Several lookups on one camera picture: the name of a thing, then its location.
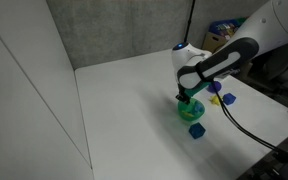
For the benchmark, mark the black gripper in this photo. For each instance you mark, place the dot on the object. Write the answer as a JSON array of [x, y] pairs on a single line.
[[184, 95]]

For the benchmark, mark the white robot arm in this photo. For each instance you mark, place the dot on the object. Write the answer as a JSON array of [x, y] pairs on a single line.
[[265, 30]]

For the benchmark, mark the yellow toy in bowl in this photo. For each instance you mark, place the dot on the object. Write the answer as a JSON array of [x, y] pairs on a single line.
[[187, 114]]

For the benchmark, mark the green plastic bowl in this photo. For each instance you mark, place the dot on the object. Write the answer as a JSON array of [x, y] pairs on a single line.
[[192, 112]]

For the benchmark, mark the blue toy in bowl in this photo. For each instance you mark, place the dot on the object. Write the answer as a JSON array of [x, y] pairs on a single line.
[[198, 108]]

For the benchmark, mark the teal blue cube block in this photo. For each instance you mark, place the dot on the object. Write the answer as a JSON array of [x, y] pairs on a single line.
[[197, 130]]

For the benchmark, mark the dark blue cube block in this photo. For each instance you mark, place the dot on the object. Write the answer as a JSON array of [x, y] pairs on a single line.
[[229, 99]]

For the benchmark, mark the yellow spiky star toy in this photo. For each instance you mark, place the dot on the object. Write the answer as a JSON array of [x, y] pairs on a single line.
[[215, 100]]

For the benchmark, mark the purple ball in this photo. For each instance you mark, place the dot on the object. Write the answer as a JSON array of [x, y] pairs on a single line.
[[214, 87]]

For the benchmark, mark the toy shelf with bins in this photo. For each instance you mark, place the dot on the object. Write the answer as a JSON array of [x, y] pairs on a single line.
[[220, 32]]

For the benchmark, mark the black vertical pole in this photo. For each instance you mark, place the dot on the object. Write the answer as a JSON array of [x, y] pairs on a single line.
[[189, 20]]

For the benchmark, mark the grey office chair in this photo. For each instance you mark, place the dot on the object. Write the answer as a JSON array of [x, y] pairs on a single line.
[[269, 74]]

